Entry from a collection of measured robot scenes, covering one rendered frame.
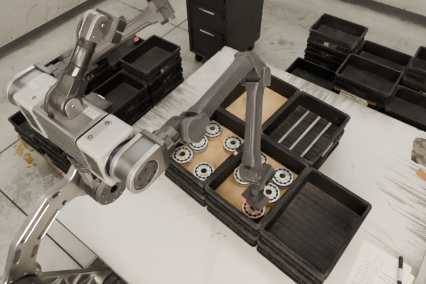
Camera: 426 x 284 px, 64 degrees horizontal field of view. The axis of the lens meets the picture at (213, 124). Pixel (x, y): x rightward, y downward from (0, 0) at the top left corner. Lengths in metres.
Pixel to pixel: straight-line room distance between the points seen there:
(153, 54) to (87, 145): 2.01
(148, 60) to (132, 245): 1.61
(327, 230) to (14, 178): 2.32
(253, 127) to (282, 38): 2.73
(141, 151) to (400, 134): 1.64
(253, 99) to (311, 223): 0.63
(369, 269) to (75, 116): 1.35
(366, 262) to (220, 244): 0.64
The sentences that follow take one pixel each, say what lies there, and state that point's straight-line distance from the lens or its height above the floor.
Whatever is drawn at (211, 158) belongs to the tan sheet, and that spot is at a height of 0.83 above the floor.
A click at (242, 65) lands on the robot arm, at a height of 1.48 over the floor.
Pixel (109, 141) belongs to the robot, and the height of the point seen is 1.53.
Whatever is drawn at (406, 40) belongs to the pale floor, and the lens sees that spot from 4.33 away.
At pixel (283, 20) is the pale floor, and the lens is 4.23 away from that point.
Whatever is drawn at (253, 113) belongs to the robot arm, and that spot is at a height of 1.31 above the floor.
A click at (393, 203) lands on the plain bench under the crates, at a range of 1.94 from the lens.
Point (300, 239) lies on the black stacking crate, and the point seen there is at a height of 0.83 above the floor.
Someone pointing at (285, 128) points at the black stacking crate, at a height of 0.83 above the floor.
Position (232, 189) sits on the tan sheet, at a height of 0.83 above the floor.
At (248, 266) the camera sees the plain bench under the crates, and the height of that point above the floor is 0.70.
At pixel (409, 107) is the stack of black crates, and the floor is 0.38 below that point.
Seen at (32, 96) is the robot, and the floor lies 1.53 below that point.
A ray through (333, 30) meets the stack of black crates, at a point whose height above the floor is 0.49.
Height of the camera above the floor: 2.24
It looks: 49 degrees down
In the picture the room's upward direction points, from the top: 1 degrees counter-clockwise
